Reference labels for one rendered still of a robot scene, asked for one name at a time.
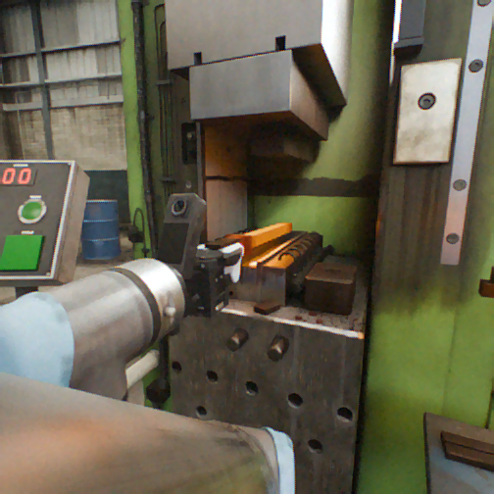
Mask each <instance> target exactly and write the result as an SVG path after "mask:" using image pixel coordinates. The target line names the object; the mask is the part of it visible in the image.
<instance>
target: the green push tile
mask: <svg viewBox="0 0 494 494"><path fill-rule="evenodd" d="M44 239H45V236H43V235H7V238H6V242H5V246H4V250H3V254H2V258H1V262H0V271H2V272H26V271H38V269H39V264H40V259H41V254H42V249H43V244H44Z"/></svg>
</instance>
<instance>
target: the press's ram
mask: <svg viewBox="0 0 494 494"><path fill-rule="evenodd" d="M165 6H166V28H167V49H168V69H169V71H170V72H172V73H174V74H177V75H179V76H180V77H182V78H184V79H186V80H188V81H190V80H189V68H190V67H196V66H202V65H207V64H212V63H218V62H224V61H229V60H235V59H241V58H247V57H252V56H258V55H264V54H269V53H274V52H280V51H286V50H292V51H293V53H294V54H295V56H296V57H297V59H298V60H299V62H300V63H301V65H302V66H303V68H304V69H305V71H306V72H307V74H308V75H309V77H310V78H311V80H312V81H313V83H314V84H315V86H316V87H317V89H318V90H319V92H320V93H321V95H322V97H323V98H324V100H325V101H326V103H327V104H328V106H338V105H347V104H348V94H349V78H350V63H351V47H352V31H353V15H354V0H165Z"/></svg>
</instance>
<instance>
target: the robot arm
mask: <svg viewBox="0 0 494 494"><path fill-rule="evenodd" d="M205 207H206V202H205V201H204V200H202V199H201V198H200V197H199V196H197V195H196V194H195V193H185V194H173V195H171V196H170V197H169V202H168V206H167V210H166V215H165V219H164V224H163V228H162V233H161V238H160V242H159V247H158V251H157V256H156V260H153V259H147V258H145V259H139V260H135V261H132V262H129V263H126V264H123V265H120V266H117V267H114V268H111V269H108V270H107V271H105V272H100V273H97V274H94V275H91V276H88V277H85V278H82V279H79V280H76V281H73V282H70V283H67V284H64V285H61V286H58V287H55V288H52V289H49V290H46V291H43V292H33V293H29V294H26V295H25V296H22V297H21V298H19V299H17V300H16V301H15V302H12V303H10V304H7V305H4V306H2V307H0V494H294V482H295V480H294V453H293V446H292V442H291V440H290V438H289V437H288V436H287V435H286V434H284V433H282V432H277V431H274V430H272V429H271V428H269V427H262V428H254V427H247V426H240V425H234V424H231V423H227V422H223V421H218V420H197V419H194V418H189V417H185V416H181V415H177V414H173V413H169V412H165V411H161V410H156V409H152V408H148V407H144V406H140V405H136V404H132V403H129V400H128V391H127V377H126V365H127V364H128V363H129V362H130V361H132V360H133V359H134V358H136V357H137V356H139V355H140V354H141V353H143V352H144V351H145V350H147V349H148V348H150V347H151V346H152V345H153V344H154V343H155V342H157V341H158V340H159V339H161V338H162V337H164V336H165V335H166V334H167V335H170V336H174V335H176V334H177V333H178V332H180V330H179V323H180V322H181V320H183V319H184V318H185V317H187V316H192V317H197V318H199V317H204V318H209V319H211V318H212V317H213V316H215V315H216V314H217V313H218V312H220V311H221V310H222V309H223V308H225V307H226V306H227V305H228V278H224V275H225V274H227V273H229V274H230V276H231V279H232V281H233V282H236V281H237V280H238V278H239V273H240V263H241V257H242V256H243V253H244V247H243V246H242V245H241V244H239V243H236V244H233V245H230V246H228V247H225V248H222V249H218V250H210V249H209V248H204V244H200V245H198V243H199V238H200V233H201V227H202V222H203V218H204V212H205ZM222 297H223V305H222V306H221V307H219V308H218V309H217V308H216V306H217V305H219V304H220V303H221V302H222ZM195 309H196V312H199V313H196V312H195ZM201 313H204V314H201Z"/></svg>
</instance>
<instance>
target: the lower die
mask: <svg viewBox="0 0 494 494"><path fill-rule="evenodd" d="M292 231H302V230H292ZM290 232H291V231H290ZM290 232H287V233H285V234H283V235H280V236H279V237H277V238H275V239H272V240H270V241H268V242H265V243H263V244H261V245H259V246H256V247H254V248H252V253H254V252H256V251H257V250H259V249H261V248H263V247H265V246H267V245H268V244H270V243H272V242H274V241H276V240H277V239H278V238H280V237H282V236H284V235H286V234H288V233H290ZM307 234H309V233H308V231H302V233H300V234H299V235H297V236H296V237H294V238H292V239H291V240H289V241H288V242H286V243H284V244H283V245H281V246H280V247H278V248H276V249H275V250H273V251H272V252H270V253H269V254H267V255H266V256H265V257H263V258H262V259H260V260H258V261H257V266H256V267H255V268H250V267H242V265H241V263H240V273H239V278H238V280H237V281H236V282H233V281H232V279H231V276H230V274H229V273H227V274H225V275H224V278H228V297H229V298H235V299H236V298H237V299H242V300H248V301H254V302H261V303H262V302H264V301H266V300H268V299H270V300H273V301H275V302H278V303H280V306H285V305H286V304H287V303H288V301H289V300H290V299H291V297H292V296H293V295H294V294H295V293H292V292H290V291H289V288H288V283H289V281H290V280H291V278H292V274H293V273H294V259H293V257H292V256H291V255H288V254H287V256H285V255H283V256H282V258H281V261H279V260H278V256H279V254H280V253H282V252H284V251H286V249H287V248H289V247H291V246H292V245H293V244H295V243H297V241H299V240H301V239H302V238H303V237H305V236H306V235H307ZM302 244H303V245H305V246H306V248H307V259H308V255H309V246H308V244H307V243H305V242H302ZM298 248H299V249H300V250H301V252H302V255H303V260H302V267H303V263H304V249H303V247H301V246H298ZM289 252H292V253H294V254H295V256H296V258H297V272H298V268H299V253H298V252H297V251H296V250H293V251H289ZM229 291H232V292H233V295H232V296H231V295H229Z"/></svg>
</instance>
